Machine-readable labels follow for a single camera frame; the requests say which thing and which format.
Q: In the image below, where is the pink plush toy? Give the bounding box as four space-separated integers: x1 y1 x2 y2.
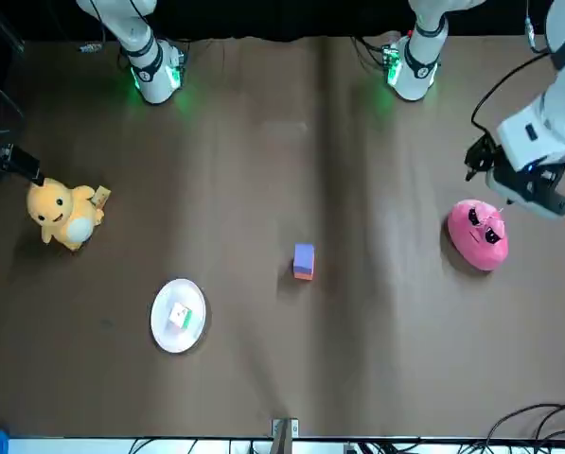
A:
447 198 510 272

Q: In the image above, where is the black cable with silver connector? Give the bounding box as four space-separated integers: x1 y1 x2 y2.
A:
522 0 551 54

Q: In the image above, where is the multicolour puzzle cube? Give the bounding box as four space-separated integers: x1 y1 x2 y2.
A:
168 304 194 331

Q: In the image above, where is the aluminium frame post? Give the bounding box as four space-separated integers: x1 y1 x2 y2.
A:
271 416 300 454

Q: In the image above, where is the purple foam block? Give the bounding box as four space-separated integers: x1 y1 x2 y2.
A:
293 242 317 275

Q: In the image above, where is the white round plate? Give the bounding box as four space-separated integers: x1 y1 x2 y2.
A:
150 278 209 355

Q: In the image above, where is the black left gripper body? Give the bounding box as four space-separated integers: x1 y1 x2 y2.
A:
486 163 565 214

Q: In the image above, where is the orange plush toy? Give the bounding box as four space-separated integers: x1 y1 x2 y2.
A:
25 176 113 253

